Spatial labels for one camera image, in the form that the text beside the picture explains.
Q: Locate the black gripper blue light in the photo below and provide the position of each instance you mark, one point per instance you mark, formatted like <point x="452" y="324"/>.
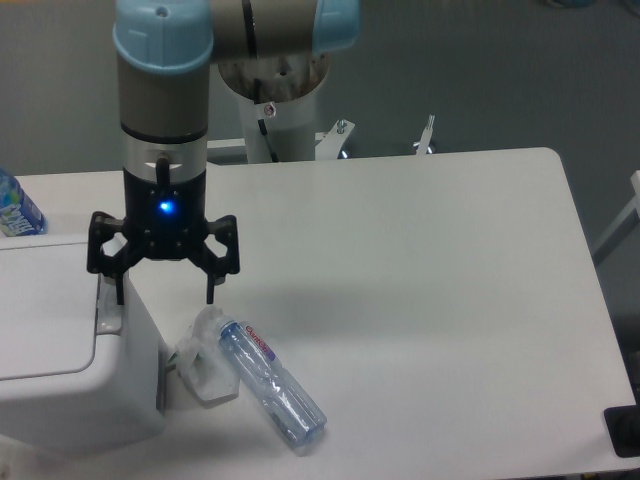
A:
<point x="165" y="220"/>

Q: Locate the white push-lid trash can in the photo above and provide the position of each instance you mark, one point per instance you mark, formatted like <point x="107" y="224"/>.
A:
<point x="79" y="372"/>

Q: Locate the silver blue-capped robot arm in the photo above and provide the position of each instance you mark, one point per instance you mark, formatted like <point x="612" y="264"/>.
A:
<point x="164" y="53"/>

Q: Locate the crumpled clear plastic packaging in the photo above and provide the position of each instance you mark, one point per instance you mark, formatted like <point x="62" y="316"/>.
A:
<point x="200" y="361"/>

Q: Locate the blue labelled water bottle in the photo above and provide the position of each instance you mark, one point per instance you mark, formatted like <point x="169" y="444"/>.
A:
<point x="19" y="214"/>

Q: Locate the empty clear plastic bottle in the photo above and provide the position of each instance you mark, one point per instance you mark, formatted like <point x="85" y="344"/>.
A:
<point x="293" y="411"/>

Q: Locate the white furniture leg right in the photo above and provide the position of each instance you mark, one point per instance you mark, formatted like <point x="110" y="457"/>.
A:
<point x="621" y="227"/>

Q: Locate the black clamp at table edge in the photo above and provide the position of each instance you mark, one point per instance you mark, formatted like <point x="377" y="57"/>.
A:
<point x="623" y="427"/>

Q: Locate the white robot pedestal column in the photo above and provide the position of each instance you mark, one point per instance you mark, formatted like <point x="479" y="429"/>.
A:
<point x="277" y="102"/>

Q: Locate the white pedestal base frame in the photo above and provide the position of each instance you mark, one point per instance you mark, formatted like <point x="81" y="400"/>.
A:
<point x="327" y="145"/>

